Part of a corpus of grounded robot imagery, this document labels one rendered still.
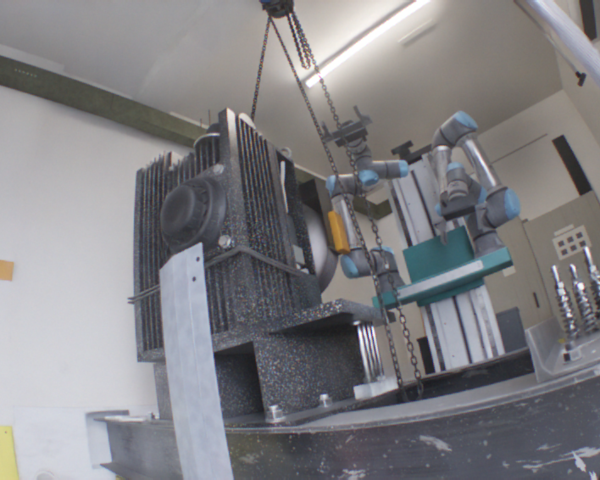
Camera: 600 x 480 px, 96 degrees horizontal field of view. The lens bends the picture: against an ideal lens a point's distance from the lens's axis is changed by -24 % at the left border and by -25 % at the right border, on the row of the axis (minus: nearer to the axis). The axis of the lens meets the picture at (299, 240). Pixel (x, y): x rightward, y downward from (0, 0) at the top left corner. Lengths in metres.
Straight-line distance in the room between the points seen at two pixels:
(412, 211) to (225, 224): 1.19
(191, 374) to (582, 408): 0.69
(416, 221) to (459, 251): 0.32
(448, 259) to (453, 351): 0.45
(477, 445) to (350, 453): 0.24
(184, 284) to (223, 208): 0.30
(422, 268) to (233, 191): 1.06
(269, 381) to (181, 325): 0.23
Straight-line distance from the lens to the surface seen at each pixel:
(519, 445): 0.58
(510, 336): 1.87
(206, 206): 1.01
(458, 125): 1.66
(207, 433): 0.75
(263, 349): 0.83
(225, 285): 0.95
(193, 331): 0.76
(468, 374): 1.40
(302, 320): 0.80
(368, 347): 0.96
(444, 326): 1.80
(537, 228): 3.69
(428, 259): 1.77
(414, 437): 0.63
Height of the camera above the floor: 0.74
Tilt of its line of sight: 23 degrees up
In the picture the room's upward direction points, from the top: 11 degrees counter-clockwise
